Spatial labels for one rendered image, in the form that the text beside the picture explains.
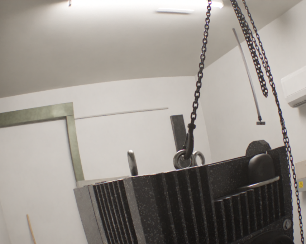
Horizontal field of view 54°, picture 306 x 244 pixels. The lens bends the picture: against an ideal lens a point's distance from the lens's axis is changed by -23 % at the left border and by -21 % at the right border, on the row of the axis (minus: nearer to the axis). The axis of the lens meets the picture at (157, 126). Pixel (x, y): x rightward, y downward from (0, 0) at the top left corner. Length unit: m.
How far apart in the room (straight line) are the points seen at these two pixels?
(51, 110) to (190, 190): 3.40
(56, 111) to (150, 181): 3.41
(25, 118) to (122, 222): 3.33
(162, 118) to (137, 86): 0.47
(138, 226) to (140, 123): 3.68
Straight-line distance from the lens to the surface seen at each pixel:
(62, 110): 4.07
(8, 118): 4.04
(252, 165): 0.94
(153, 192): 0.73
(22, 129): 4.10
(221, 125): 4.35
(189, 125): 1.14
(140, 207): 0.69
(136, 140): 4.29
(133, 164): 0.84
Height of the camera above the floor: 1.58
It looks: 9 degrees up
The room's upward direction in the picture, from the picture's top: 11 degrees counter-clockwise
